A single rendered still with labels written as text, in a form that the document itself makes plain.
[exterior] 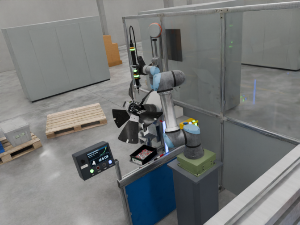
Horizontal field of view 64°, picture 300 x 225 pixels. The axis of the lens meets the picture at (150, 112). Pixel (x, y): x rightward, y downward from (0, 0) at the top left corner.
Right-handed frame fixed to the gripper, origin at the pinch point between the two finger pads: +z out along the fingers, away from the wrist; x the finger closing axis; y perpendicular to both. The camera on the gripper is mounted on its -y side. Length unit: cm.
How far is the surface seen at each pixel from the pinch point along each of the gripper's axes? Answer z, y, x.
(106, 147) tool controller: -43, 44, -60
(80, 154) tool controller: -42, 41, -79
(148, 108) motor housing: 1, 49, 11
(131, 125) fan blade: 2, 60, -12
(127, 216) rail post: -41, 121, -54
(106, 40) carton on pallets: 730, 59, 339
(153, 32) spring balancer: 36, -20, 56
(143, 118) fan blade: -15, 49, -6
